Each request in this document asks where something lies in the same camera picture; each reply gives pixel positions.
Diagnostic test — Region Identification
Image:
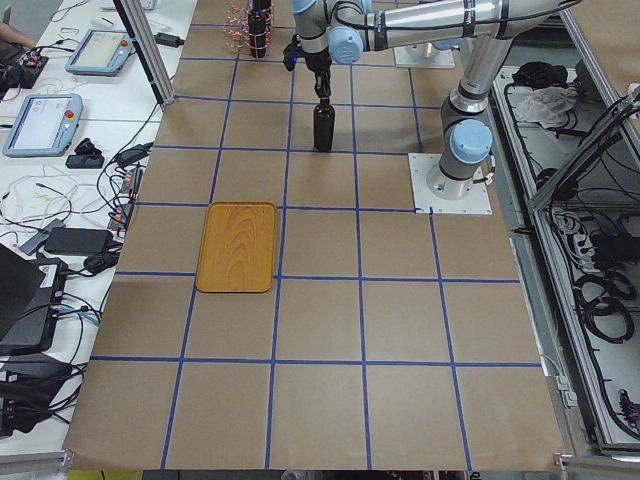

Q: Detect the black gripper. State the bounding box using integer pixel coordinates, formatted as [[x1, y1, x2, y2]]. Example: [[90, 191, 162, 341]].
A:
[[305, 49, 332, 98]]

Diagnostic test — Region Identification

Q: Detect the dark wine bottle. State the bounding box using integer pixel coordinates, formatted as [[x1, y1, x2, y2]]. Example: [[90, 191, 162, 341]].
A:
[[247, 0, 272, 59], [313, 97, 335, 152]]

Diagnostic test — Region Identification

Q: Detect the wooden tray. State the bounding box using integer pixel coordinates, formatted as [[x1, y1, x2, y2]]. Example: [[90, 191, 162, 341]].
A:
[[196, 202, 277, 293]]

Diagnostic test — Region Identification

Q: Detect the teach pendant tablet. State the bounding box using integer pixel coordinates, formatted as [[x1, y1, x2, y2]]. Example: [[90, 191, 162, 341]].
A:
[[2, 93, 83, 158], [65, 29, 133, 77]]

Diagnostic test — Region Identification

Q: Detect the white cloth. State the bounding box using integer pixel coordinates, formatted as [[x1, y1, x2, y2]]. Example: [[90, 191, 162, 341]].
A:
[[514, 86, 578, 129]]

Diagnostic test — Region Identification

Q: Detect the black power adapter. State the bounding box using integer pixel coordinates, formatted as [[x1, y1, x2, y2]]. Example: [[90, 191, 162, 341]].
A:
[[44, 227, 115, 256]]

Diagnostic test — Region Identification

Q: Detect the black laptop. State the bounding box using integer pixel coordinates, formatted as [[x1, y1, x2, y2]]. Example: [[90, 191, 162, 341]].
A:
[[1, 246, 67, 356]]

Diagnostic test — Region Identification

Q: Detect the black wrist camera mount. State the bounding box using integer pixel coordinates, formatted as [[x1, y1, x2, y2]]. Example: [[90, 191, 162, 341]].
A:
[[283, 40, 304, 72]]

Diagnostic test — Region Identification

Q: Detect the copper wire bottle basket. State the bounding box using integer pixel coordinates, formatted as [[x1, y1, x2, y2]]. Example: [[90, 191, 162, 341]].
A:
[[224, 1, 274, 55]]

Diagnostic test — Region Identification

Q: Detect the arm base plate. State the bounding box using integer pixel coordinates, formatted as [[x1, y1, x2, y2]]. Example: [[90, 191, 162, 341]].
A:
[[394, 43, 455, 69], [408, 153, 493, 215]]

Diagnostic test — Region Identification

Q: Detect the aluminium frame post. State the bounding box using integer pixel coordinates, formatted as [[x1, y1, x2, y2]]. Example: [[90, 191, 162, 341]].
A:
[[113, 0, 175, 108]]

